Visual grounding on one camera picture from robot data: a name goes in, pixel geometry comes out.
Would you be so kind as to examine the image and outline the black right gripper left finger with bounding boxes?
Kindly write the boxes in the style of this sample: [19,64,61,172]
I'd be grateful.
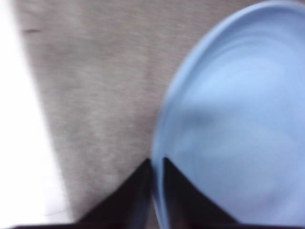
[78,157,153,227]

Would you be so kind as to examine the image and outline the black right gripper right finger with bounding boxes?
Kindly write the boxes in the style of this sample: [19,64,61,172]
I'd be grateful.
[162,156,239,227]

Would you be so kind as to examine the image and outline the blue round plate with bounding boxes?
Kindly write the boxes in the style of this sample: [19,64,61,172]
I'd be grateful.
[151,0,305,229]

